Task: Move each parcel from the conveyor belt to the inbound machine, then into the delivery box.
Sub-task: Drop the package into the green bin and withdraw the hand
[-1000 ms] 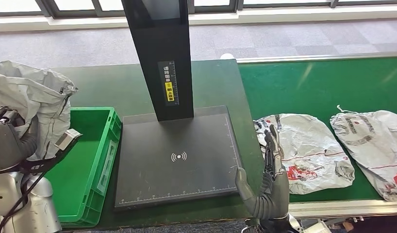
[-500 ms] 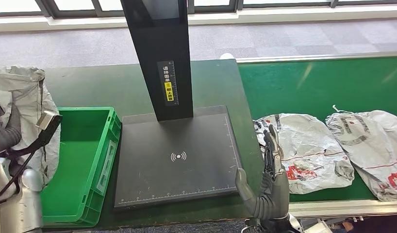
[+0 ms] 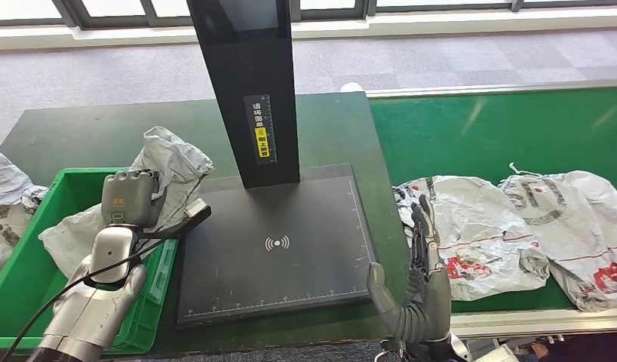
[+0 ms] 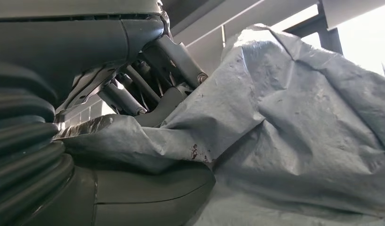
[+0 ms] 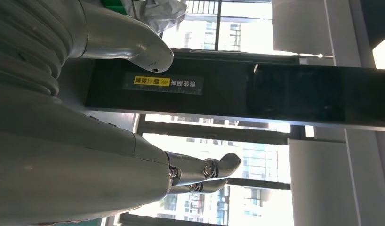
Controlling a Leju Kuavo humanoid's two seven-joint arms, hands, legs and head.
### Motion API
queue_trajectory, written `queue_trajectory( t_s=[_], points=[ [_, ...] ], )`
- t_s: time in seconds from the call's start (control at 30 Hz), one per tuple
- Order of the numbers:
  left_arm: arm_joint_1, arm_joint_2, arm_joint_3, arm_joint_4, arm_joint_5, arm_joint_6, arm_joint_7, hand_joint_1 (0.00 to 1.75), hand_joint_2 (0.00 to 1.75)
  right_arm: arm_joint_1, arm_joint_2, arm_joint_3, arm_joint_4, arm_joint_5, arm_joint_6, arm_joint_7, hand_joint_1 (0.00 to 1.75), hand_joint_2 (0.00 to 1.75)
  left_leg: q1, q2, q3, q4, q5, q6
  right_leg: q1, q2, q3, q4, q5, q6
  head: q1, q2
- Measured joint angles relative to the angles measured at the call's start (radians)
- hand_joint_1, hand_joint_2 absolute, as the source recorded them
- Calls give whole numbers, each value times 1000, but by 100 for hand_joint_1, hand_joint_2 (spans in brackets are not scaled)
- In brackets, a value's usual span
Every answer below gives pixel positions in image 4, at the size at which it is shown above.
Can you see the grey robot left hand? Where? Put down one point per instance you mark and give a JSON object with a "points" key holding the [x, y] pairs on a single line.
{"points": [[71, 46]]}

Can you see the dark window frame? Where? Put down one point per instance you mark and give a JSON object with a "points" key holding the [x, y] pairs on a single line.
{"points": [[331, 40]]}

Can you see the plain grey parcel bag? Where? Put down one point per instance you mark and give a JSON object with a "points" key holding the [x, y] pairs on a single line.
{"points": [[273, 124]]}

